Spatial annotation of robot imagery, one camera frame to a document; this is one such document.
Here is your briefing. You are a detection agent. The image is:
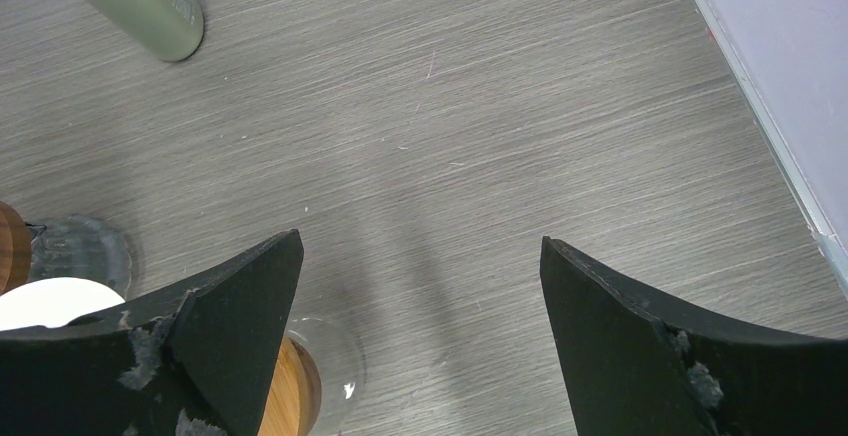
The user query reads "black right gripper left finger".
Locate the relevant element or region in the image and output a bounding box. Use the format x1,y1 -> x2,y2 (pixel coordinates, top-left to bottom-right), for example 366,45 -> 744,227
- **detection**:
1,230 -> 304,435

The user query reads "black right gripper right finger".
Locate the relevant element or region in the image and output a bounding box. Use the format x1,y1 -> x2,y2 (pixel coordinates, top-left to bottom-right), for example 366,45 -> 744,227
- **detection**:
540,237 -> 847,435

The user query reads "white coffee filter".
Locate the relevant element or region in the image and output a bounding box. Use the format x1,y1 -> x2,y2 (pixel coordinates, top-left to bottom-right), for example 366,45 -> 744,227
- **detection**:
1,277 -> 126,331

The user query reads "dark wooden ring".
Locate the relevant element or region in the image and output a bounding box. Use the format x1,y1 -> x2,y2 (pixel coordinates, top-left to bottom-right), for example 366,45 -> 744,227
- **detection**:
0,201 -> 33,295

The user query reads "clear glass carafe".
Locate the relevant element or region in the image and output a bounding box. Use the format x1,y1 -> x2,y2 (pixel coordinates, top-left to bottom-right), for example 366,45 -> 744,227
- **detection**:
286,316 -> 366,435

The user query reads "grey glass pitcher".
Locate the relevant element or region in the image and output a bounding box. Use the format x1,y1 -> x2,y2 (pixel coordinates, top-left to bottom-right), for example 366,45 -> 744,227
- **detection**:
26,214 -> 133,297

